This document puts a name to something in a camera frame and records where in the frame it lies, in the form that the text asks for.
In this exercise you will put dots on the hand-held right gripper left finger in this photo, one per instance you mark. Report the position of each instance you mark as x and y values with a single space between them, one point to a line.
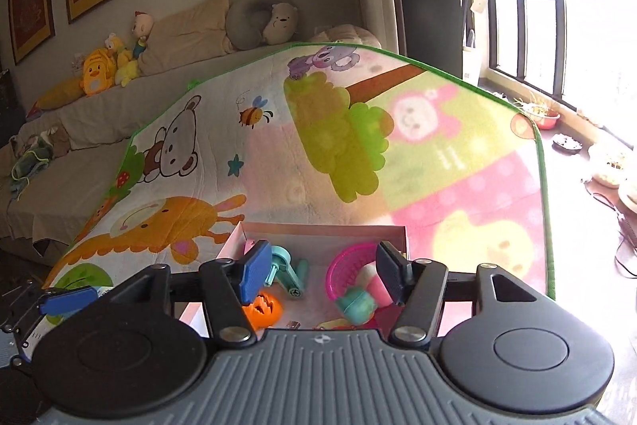
251 273

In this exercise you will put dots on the yellow duck backpack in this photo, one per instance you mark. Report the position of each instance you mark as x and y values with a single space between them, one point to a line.
98 74

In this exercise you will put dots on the orange pumpkin toy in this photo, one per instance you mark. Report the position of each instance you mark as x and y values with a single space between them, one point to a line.
266 310

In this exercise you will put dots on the long yellow cushion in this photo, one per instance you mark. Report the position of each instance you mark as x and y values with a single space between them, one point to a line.
59 94

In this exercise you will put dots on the teal plastic toy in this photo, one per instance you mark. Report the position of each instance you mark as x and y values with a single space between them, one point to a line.
288 270

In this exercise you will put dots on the teal round toy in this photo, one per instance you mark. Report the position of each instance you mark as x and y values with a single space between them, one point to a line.
356 303

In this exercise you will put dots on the grey neck pillow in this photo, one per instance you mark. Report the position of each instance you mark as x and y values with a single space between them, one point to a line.
244 21

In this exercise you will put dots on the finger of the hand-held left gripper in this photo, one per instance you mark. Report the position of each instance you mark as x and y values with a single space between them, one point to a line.
69 300

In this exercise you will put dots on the pink toy net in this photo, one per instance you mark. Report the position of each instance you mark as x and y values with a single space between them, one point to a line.
343 265

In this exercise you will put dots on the pink cardboard box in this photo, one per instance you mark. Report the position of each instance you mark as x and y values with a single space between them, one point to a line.
318 233

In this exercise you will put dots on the brown plush toy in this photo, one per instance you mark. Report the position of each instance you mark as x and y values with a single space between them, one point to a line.
59 141

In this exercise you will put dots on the black window frame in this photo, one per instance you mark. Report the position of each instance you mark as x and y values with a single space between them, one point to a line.
560 31

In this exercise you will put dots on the large beige cushion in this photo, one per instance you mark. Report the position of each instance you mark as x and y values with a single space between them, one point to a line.
189 34

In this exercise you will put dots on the cartoon animal play mat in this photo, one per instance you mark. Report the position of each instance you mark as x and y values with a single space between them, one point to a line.
448 186

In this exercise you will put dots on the green cloth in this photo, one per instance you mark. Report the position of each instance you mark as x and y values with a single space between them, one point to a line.
30 163

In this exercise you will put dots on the small beige cushion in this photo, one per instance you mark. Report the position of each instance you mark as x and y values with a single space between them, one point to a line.
348 34

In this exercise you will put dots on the dark small dish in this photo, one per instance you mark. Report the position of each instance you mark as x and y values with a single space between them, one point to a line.
568 142

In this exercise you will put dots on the white bear plush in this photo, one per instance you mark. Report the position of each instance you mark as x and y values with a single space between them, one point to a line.
281 24

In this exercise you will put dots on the pink bowl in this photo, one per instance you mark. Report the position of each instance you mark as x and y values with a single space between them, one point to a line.
542 119

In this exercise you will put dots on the yellow plush toy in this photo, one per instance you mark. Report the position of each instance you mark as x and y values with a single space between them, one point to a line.
124 64

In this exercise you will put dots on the cartoon boy doll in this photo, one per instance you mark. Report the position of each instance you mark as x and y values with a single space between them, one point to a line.
142 31

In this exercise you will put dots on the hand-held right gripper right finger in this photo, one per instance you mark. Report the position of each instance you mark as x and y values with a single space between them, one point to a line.
390 273

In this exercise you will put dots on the grey covered sofa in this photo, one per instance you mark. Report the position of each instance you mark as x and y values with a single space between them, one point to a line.
89 121

